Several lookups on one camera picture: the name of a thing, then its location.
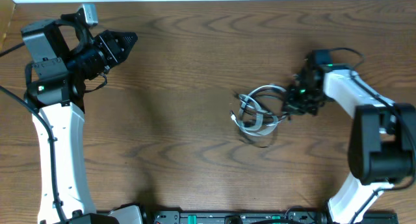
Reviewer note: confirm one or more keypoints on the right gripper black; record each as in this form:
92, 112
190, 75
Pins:
292, 105

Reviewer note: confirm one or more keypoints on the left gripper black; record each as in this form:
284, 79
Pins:
110, 47

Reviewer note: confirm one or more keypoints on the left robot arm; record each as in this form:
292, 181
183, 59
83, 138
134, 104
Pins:
57, 98

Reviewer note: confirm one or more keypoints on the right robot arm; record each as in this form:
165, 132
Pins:
381, 151

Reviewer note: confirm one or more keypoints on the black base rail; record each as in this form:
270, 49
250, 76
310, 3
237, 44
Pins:
296, 214

